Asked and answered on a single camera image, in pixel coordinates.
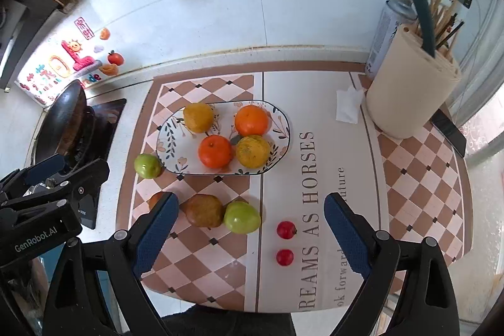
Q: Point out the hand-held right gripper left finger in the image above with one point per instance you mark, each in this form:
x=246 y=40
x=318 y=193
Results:
x=155 y=235

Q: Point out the brown pear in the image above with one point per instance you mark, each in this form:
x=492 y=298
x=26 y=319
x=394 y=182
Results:
x=203 y=211

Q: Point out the black smartphone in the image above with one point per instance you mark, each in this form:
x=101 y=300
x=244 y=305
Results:
x=449 y=133

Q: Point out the red cherry tomato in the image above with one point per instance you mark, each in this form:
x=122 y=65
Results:
x=284 y=257
x=286 y=230

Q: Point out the beige utensil holder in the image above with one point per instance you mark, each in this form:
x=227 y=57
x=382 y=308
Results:
x=405 y=96

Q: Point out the yellow mandarin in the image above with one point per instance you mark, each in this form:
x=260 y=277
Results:
x=253 y=151
x=198 y=118

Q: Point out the small brown fruit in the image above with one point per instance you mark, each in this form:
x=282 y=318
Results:
x=155 y=199

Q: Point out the black wok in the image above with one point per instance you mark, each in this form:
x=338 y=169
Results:
x=63 y=119

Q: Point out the small green apple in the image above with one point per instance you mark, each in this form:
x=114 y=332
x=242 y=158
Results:
x=147 y=165

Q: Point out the white paper tissue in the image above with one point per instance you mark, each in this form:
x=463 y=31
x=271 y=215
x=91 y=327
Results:
x=348 y=107

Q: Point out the oval floral ceramic plate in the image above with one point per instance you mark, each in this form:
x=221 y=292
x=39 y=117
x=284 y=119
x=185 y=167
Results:
x=173 y=141

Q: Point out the colourful wall sticker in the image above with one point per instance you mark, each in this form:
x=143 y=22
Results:
x=67 y=60

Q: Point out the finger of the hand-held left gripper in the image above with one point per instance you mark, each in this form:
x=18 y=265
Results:
x=88 y=174
x=43 y=166

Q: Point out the orange mandarin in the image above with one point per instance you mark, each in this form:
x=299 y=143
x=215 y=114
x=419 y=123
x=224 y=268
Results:
x=252 y=120
x=214 y=151

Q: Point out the checkered printed table mat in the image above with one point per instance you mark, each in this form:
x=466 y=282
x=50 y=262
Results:
x=275 y=103

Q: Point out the person's dark clothing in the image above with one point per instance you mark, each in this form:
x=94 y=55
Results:
x=228 y=322

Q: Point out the bundle of wooden chopsticks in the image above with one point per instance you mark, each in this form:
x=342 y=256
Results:
x=444 y=9

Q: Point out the black glass gas stove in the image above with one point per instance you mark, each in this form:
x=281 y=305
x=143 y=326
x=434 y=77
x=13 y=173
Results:
x=107 y=127

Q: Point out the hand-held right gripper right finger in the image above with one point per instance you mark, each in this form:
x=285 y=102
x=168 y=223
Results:
x=348 y=237

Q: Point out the large green apple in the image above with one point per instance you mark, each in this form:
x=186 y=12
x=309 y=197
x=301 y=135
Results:
x=242 y=218

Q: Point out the grey spray can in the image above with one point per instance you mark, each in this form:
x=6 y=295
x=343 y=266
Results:
x=384 y=39

